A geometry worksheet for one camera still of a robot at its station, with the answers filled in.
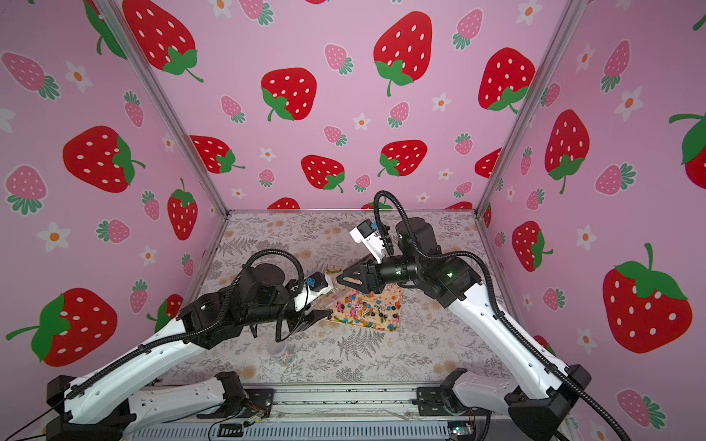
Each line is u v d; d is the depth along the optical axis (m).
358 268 0.55
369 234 0.54
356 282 0.57
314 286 0.53
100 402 0.39
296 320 0.56
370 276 0.52
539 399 0.39
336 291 0.57
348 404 0.75
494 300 0.43
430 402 0.73
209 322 0.44
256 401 0.74
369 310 0.91
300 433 0.70
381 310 0.91
